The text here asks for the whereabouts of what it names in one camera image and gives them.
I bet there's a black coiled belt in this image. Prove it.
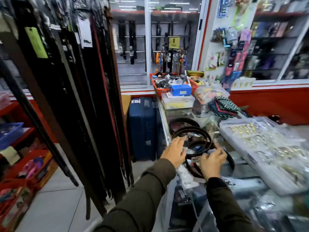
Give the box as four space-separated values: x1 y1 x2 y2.
169 117 201 136

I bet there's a person's right hand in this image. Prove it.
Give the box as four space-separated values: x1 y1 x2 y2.
200 143 227 181

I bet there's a gold flat box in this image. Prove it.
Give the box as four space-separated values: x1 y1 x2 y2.
186 70 205 78

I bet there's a white flat box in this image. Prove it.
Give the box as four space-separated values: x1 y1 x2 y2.
161 92 196 110

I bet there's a clear bag of small goods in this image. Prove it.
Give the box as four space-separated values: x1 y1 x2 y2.
193 85 230 105

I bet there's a white hang tag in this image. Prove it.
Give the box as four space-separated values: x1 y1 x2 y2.
77 18 93 49

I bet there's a row of hanging leather belts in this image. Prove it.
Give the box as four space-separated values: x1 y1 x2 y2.
0 0 135 221

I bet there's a bunch of hanging keychains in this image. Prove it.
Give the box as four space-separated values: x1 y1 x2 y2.
155 49 188 73

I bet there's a red plastic basket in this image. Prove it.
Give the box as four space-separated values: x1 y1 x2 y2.
149 72 199 99

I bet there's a yellow paper sign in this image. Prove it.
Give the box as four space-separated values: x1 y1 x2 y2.
168 37 181 49

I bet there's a person's right forearm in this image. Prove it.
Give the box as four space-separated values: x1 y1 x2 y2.
206 177 257 232

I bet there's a board of hanging accessory packets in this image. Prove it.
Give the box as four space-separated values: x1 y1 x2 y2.
205 0 257 90

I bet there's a blue hard-shell suitcase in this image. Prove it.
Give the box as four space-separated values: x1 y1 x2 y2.
128 97 158 163

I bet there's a white open display box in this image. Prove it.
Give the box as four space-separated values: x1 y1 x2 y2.
231 76 256 91

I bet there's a dark brown belt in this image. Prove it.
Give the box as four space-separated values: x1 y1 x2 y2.
171 126 215 163

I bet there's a stack of striped folded cloths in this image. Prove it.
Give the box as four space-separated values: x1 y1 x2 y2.
208 96 242 119

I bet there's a glass display counter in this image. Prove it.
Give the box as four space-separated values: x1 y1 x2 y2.
154 94 309 232

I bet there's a blue plastic basket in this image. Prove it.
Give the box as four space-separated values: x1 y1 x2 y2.
0 122 24 150

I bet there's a glass door display cabinet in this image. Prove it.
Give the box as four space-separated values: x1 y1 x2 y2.
109 0 207 92

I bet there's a person's left hand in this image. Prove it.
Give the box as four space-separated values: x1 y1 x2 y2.
160 136 188 169

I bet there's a green paper tag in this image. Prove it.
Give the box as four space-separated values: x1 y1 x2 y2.
24 27 48 59

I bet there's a clear tray of belt buckles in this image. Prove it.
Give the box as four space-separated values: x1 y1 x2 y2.
219 116 309 197

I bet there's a red basket of colourful goods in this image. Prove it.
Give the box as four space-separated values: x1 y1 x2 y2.
0 149 59 232

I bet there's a person's left forearm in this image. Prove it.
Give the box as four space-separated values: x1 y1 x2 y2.
93 158 177 232

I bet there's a glass shelf display of wallets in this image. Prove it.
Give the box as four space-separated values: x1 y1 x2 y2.
241 0 309 81

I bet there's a blue cardboard box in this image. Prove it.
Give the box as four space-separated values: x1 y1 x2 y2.
170 84 192 97

